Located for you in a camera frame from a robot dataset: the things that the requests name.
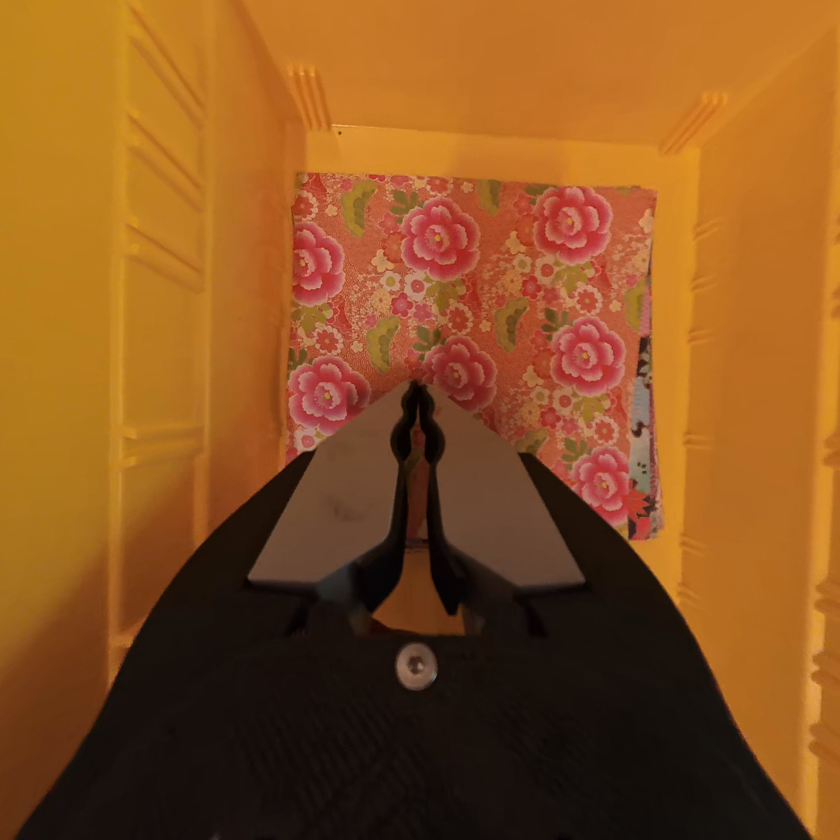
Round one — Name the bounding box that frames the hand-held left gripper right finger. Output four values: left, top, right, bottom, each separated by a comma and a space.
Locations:
417, 386, 586, 616

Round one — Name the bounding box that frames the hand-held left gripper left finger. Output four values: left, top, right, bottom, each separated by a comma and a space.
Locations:
247, 381, 417, 619

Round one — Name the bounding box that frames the pink floral paper sheet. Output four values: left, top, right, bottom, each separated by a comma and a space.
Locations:
286, 172, 658, 529

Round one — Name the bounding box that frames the yellow plastic bin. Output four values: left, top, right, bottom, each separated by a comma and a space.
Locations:
0, 0, 840, 840

